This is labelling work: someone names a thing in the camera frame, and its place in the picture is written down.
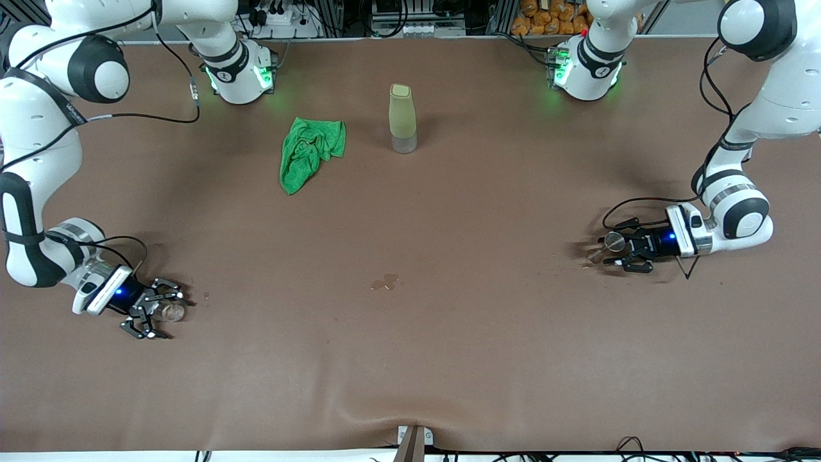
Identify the grey electronics box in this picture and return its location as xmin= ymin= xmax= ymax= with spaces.
xmin=371 ymin=0 xmax=467 ymax=38

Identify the orange objects heap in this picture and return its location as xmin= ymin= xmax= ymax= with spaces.
xmin=511 ymin=0 xmax=594 ymax=36

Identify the brown table mat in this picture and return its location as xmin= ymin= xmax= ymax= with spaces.
xmin=0 ymin=35 xmax=821 ymax=453

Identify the steel double jigger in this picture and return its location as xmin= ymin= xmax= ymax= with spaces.
xmin=586 ymin=231 xmax=627 ymax=265

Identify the frosted yellow-green bottle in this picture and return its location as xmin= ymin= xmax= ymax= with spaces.
xmin=389 ymin=83 xmax=418 ymax=155

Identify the clear glass measuring cup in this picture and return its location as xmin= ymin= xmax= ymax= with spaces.
xmin=151 ymin=300 xmax=187 ymax=322

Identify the black cable loop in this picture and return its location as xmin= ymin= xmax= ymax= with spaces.
xmin=614 ymin=436 xmax=648 ymax=462

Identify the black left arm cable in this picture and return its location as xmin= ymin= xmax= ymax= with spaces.
xmin=601 ymin=35 xmax=751 ymax=280

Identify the white power strip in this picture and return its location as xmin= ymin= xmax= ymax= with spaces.
xmin=247 ymin=0 xmax=321 ymax=39

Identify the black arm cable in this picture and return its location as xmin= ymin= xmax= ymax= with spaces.
xmin=601 ymin=35 xmax=751 ymax=280
xmin=0 ymin=0 xmax=201 ymax=273

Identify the green microfiber cloth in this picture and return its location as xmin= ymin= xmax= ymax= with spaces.
xmin=279 ymin=117 xmax=347 ymax=196

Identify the aluminium camera mast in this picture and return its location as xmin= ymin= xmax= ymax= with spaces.
xmin=395 ymin=425 xmax=434 ymax=462

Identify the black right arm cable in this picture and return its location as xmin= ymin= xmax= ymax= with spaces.
xmin=0 ymin=0 xmax=201 ymax=273

